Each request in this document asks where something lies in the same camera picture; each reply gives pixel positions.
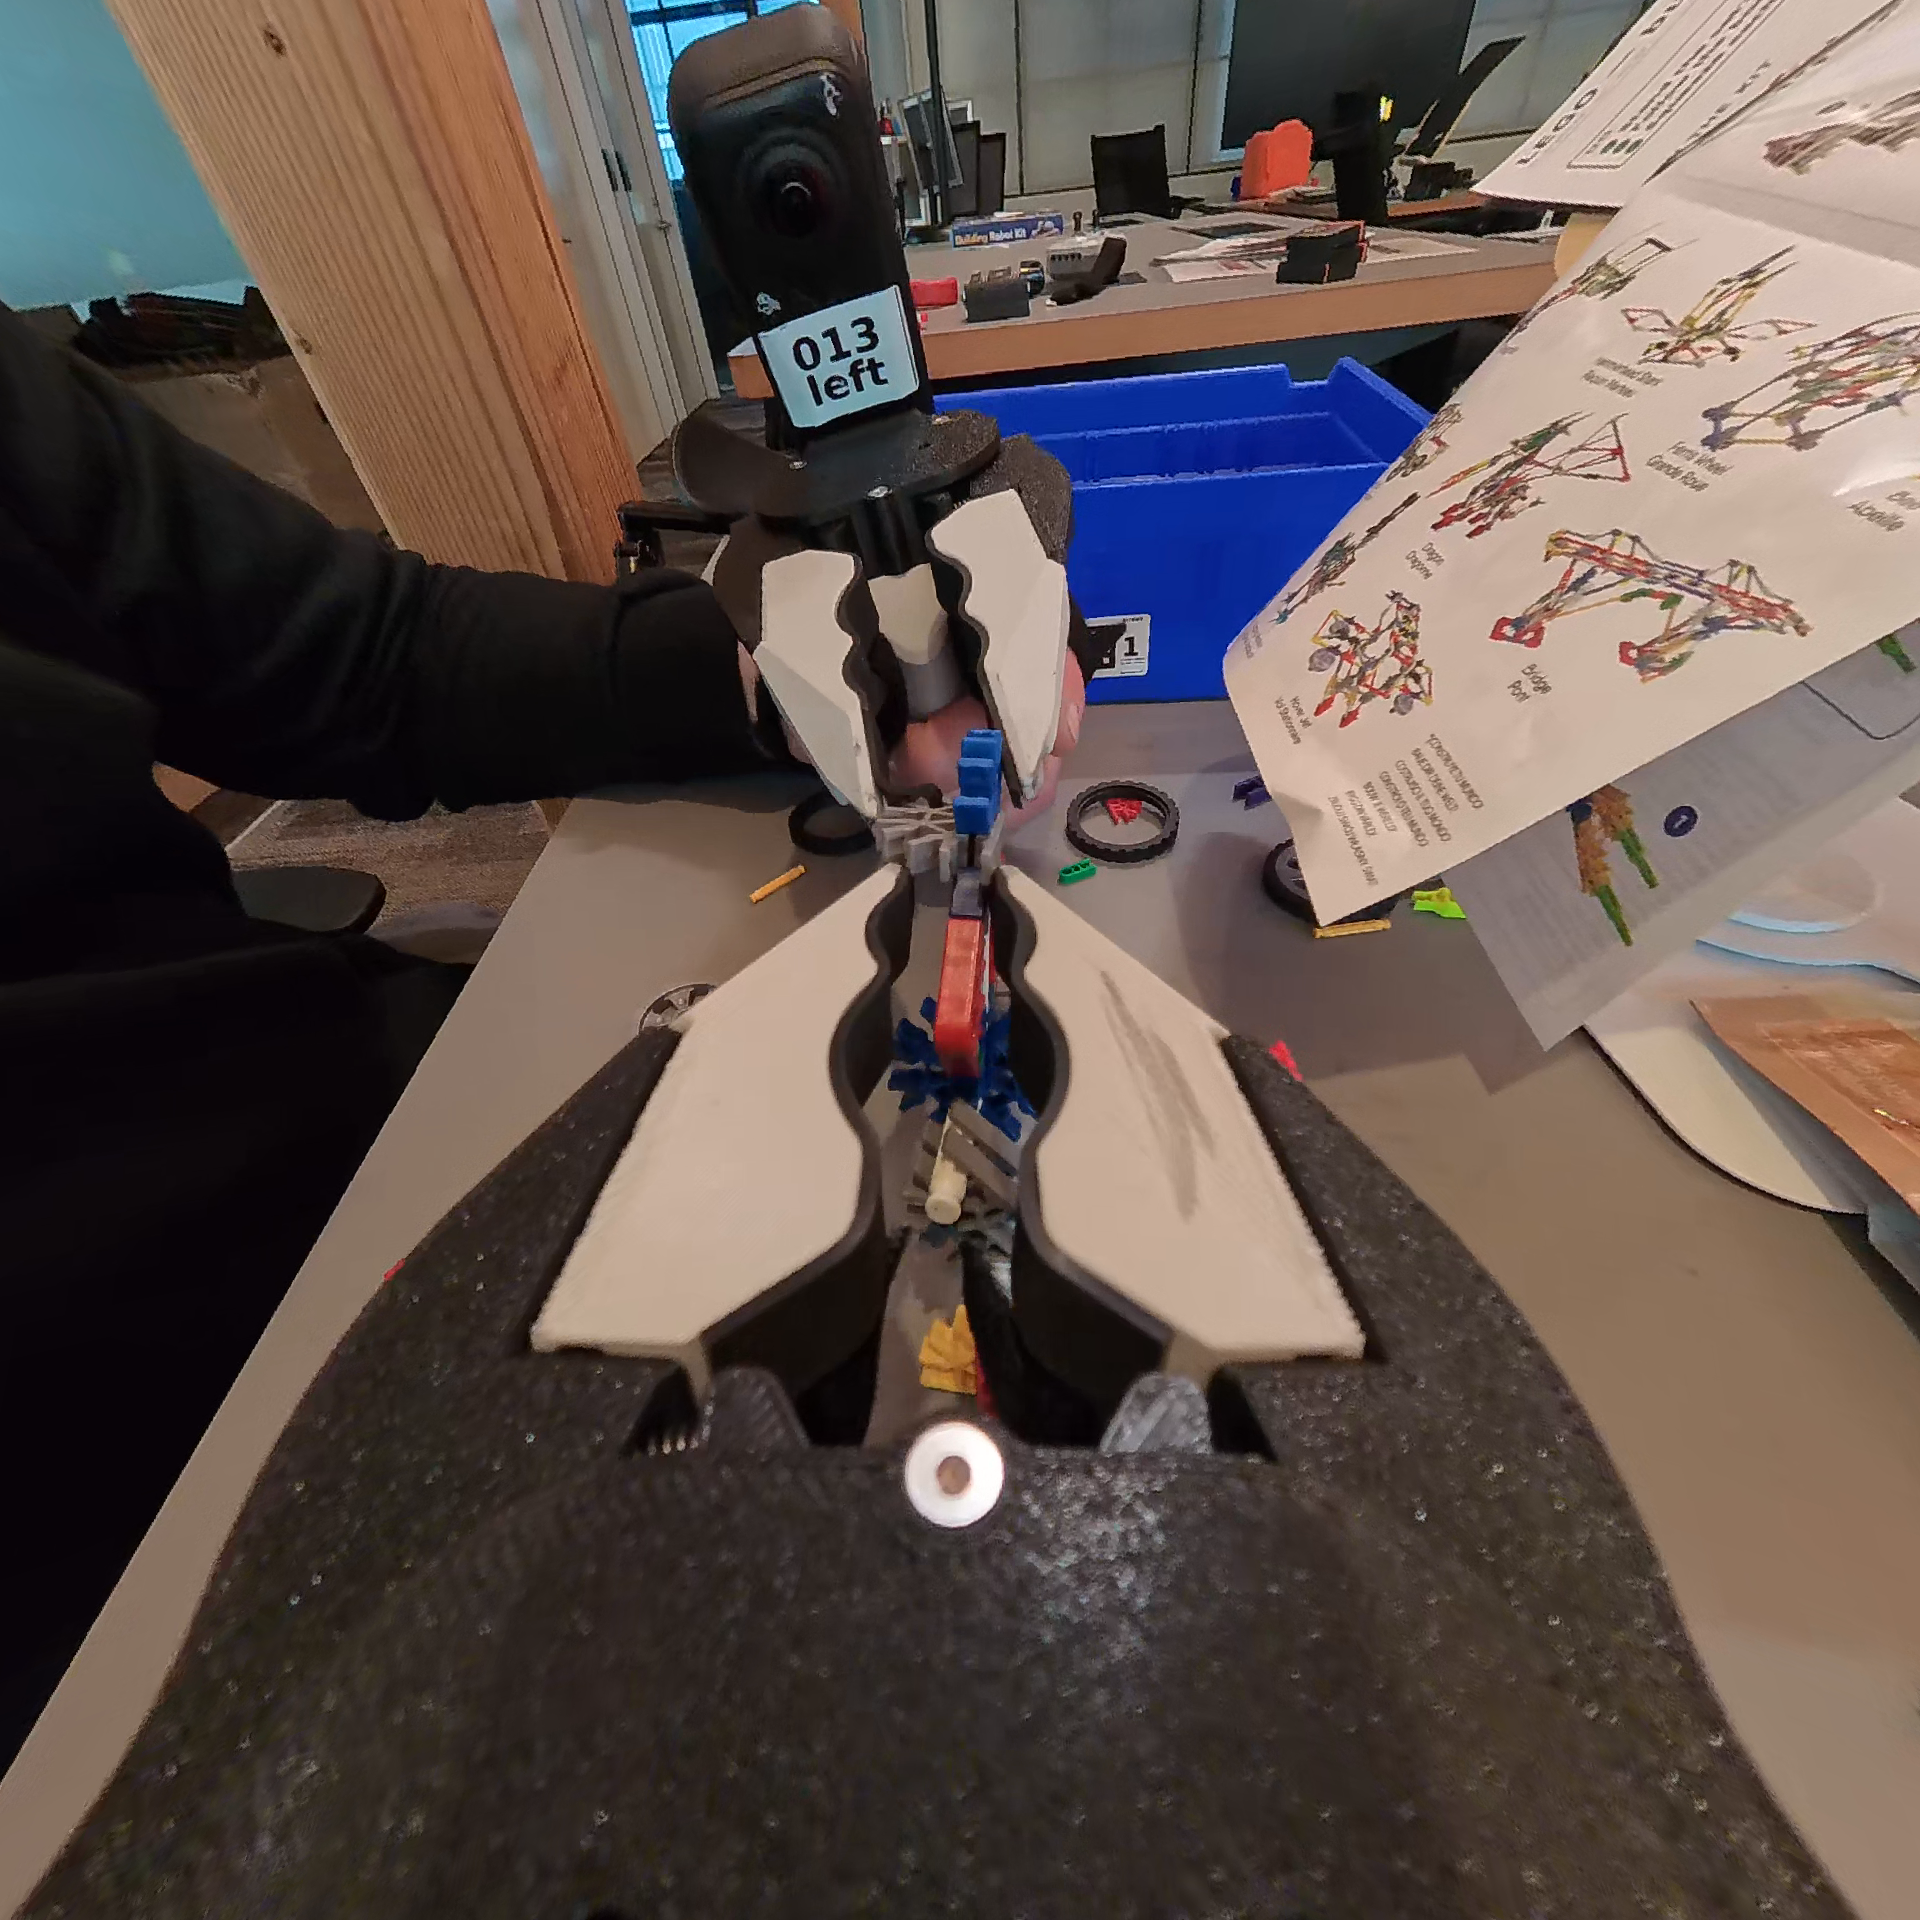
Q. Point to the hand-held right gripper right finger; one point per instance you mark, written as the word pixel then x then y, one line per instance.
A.
pixel 1173 1184

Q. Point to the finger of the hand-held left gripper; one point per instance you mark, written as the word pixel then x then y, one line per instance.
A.
pixel 1030 632
pixel 809 662

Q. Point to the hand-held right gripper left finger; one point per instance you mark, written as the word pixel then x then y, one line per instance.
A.
pixel 718 1173

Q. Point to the blue snowflake connector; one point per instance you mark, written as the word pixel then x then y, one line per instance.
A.
pixel 976 780

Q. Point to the colourful construction toy model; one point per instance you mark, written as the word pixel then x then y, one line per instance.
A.
pixel 961 974

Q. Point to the person's left forearm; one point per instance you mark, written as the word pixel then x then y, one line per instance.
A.
pixel 375 662

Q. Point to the person's left hand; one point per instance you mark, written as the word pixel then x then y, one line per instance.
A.
pixel 931 757

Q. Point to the grey spoked pulley wheel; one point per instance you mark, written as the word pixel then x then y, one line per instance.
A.
pixel 678 1011

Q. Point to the blue plastic bin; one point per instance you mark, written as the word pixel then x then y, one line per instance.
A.
pixel 1201 495

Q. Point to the blue cardboard box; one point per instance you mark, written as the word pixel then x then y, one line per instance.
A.
pixel 1011 231

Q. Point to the small black box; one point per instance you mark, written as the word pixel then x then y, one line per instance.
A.
pixel 995 300

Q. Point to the black curved part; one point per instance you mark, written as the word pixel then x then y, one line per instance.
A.
pixel 1087 273

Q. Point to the black wheel with grey hub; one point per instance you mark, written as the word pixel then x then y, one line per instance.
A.
pixel 1291 887

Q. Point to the black office chair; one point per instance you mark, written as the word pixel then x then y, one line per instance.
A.
pixel 1129 173

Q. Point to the long wooden table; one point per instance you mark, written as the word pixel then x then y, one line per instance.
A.
pixel 1201 326

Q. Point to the lime green connector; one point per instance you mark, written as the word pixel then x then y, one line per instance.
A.
pixel 1435 903

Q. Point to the wooden pillar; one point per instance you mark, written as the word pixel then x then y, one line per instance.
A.
pixel 375 302

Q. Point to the black device with red trim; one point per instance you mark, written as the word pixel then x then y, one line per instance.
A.
pixel 1320 256

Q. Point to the orange plastic object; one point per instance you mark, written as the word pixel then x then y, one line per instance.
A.
pixel 1275 164

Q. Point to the black chair armrest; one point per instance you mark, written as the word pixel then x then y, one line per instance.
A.
pixel 307 899

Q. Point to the white foam board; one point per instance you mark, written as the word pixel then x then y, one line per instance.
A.
pixel 1679 1082

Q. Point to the black monitor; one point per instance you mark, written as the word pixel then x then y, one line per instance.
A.
pixel 1349 68

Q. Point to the toy models instruction sheet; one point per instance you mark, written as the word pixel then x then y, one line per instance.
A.
pixel 1621 600

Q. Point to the white instruction booklet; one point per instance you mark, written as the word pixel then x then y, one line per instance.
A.
pixel 1723 899

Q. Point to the brown plastic bag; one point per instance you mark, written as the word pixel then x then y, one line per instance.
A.
pixel 1830 1082

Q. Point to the brick building instruction sheet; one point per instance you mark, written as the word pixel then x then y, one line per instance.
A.
pixel 1723 91

